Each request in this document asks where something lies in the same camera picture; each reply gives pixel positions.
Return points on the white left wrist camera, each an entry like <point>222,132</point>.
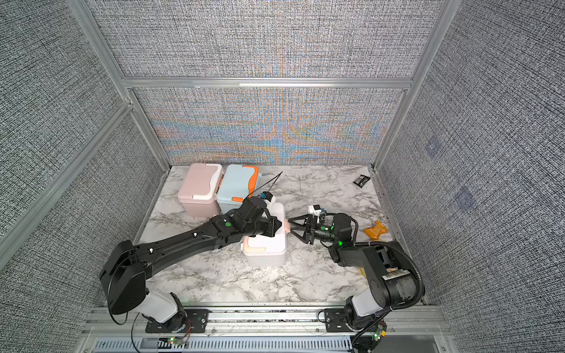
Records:
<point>268,198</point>

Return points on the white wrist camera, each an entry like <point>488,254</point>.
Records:
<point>268,198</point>
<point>316,210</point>

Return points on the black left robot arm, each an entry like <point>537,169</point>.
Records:
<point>129,266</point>

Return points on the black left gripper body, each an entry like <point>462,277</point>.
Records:
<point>263,228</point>

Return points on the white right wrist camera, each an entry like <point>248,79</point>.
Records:
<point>316,210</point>

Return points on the black foil sachet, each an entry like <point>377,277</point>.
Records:
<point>362,180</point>

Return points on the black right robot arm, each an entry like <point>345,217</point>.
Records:
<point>393,279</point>

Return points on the blue orange medicine box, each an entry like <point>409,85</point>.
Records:
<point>239,181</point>

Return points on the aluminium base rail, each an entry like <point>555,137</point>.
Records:
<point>271,327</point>

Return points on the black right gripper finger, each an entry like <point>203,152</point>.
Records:
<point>302,234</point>
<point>307,220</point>

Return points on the orange plastic toy piece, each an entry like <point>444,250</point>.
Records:
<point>376,231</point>

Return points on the white pink medicine chest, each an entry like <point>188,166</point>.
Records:
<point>262,251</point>

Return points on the pink white medicine box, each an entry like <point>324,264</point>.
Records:
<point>197,194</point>

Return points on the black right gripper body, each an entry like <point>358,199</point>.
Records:
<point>321,232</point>

